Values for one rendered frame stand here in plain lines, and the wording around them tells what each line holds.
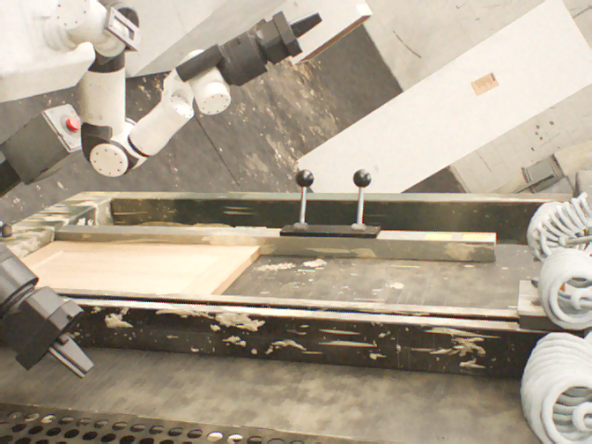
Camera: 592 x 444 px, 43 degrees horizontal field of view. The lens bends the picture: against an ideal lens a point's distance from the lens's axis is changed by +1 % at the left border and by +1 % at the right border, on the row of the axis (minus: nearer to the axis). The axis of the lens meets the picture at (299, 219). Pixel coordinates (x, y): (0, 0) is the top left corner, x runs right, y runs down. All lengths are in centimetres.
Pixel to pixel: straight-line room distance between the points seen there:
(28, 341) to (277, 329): 33
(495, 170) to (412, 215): 797
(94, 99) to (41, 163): 42
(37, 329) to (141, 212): 89
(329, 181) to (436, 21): 452
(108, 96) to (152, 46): 250
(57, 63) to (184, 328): 49
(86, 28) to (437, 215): 85
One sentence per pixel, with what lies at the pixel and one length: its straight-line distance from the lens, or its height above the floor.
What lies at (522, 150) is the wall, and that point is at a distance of 955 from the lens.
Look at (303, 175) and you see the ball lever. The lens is 150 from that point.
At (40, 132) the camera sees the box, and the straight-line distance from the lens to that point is 191.
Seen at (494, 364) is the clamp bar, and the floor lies 173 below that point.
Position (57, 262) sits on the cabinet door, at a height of 97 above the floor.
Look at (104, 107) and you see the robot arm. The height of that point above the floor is 120.
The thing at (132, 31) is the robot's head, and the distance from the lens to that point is 129.
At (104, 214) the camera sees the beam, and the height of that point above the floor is 89.
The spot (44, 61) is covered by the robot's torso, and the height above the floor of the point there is 133.
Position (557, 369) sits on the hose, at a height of 188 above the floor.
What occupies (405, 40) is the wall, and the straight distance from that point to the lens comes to 956.
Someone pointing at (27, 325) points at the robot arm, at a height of 127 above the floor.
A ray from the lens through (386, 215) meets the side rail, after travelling 167.
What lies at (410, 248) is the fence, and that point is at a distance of 143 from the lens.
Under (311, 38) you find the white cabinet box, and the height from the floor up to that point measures 26.
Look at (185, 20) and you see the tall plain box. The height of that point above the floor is 50.
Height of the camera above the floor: 201
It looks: 24 degrees down
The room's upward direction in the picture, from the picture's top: 59 degrees clockwise
